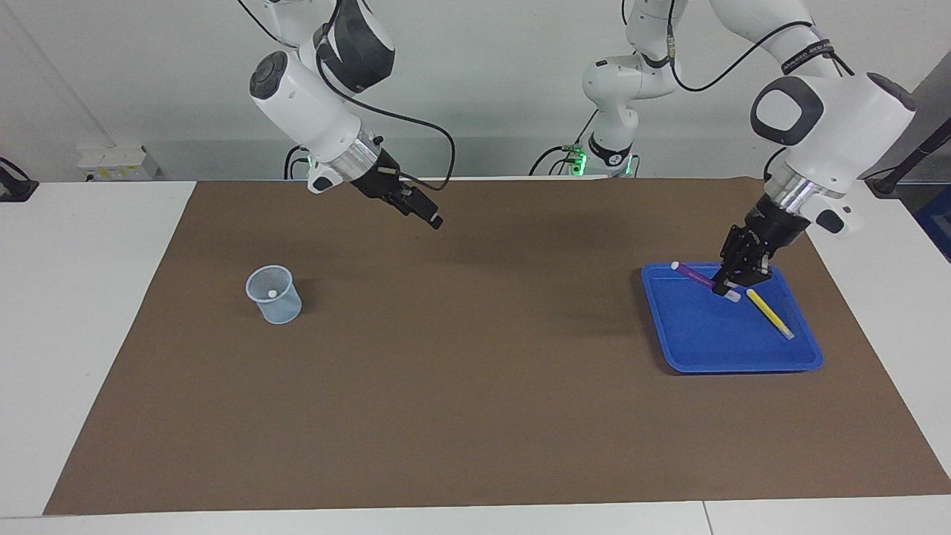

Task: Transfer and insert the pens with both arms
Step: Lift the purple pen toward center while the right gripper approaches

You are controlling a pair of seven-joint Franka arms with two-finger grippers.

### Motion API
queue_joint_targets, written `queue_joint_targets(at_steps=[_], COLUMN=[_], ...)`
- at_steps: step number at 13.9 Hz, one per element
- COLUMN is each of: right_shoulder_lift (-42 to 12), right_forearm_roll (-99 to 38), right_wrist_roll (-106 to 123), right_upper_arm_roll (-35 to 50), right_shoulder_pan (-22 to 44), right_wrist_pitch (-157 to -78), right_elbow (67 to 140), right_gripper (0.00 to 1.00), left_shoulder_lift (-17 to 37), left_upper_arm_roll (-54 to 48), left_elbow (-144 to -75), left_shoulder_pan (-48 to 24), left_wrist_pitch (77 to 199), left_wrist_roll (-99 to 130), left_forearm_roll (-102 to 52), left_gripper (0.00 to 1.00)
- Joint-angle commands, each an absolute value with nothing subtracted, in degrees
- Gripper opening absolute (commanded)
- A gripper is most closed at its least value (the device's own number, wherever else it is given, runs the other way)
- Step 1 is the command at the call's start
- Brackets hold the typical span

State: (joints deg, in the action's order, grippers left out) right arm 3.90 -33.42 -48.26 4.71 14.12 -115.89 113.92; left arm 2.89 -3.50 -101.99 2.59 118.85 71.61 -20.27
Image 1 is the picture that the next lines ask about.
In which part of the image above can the black stand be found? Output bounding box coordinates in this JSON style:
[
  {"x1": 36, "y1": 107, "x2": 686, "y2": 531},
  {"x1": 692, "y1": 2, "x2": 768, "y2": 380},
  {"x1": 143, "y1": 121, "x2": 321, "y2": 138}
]
[{"x1": 864, "y1": 119, "x2": 951, "y2": 198}]

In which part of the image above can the blue box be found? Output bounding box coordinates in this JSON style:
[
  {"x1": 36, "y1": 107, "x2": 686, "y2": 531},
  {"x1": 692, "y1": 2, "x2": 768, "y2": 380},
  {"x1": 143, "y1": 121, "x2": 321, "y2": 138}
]
[{"x1": 912, "y1": 186, "x2": 951, "y2": 262}]

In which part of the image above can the brown table mat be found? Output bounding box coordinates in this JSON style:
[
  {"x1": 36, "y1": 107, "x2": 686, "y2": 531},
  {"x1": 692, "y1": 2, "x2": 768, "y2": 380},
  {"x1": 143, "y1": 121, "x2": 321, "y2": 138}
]
[{"x1": 43, "y1": 177, "x2": 951, "y2": 516}]

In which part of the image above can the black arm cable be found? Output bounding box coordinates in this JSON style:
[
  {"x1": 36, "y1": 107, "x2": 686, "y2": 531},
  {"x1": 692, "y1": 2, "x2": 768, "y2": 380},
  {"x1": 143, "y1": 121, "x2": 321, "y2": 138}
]
[
  {"x1": 316, "y1": 0, "x2": 456, "y2": 192},
  {"x1": 666, "y1": 0, "x2": 855, "y2": 183}
]

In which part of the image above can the white power box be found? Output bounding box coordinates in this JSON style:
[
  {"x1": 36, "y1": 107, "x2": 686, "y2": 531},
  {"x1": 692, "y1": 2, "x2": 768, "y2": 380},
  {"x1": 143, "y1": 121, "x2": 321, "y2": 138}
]
[{"x1": 78, "y1": 145, "x2": 160, "y2": 181}]

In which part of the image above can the purple pen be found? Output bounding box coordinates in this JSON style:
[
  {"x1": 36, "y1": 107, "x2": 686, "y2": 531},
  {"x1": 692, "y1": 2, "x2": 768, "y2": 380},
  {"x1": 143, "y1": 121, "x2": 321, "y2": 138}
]
[{"x1": 671, "y1": 261, "x2": 742, "y2": 303}]

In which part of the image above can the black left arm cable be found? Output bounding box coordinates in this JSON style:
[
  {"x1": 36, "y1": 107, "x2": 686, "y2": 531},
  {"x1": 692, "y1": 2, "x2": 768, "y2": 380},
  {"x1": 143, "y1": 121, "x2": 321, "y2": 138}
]
[{"x1": 666, "y1": 0, "x2": 855, "y2": 183}]

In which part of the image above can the blue plastic tray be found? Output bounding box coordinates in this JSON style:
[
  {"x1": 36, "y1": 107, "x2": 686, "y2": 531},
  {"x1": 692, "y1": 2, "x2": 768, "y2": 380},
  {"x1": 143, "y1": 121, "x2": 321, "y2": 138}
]
[{"x1": 640, "y1": 262, "x2": 824, "y2": 374}]

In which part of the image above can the black clamp mount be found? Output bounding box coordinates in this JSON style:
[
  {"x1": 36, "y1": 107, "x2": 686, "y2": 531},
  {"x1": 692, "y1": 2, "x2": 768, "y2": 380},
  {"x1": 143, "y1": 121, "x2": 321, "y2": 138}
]
[{"x1": 0, "y1": 158, "x2": 39, "y2": 202}]

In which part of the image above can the translucent plastic cup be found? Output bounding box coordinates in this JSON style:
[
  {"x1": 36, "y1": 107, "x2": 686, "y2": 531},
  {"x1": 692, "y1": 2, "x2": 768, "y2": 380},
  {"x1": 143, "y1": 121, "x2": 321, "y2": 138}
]
[{"x1": 245, "y1": 265, "x2": 303, "y2": 325}]

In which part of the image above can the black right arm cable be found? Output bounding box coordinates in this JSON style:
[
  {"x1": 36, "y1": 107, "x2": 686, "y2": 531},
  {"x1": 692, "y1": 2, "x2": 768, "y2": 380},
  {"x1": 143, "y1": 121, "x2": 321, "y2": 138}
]
[{"x1": 316, "y1": 0, "x2": 456, "y2": 192}]

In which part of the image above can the yellow pen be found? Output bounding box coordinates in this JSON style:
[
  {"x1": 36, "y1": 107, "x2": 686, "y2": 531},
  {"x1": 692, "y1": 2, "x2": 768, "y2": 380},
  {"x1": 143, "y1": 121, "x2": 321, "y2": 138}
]
[{"x1": 745, "y1": 288, "x2": 796, "y2": 341}]

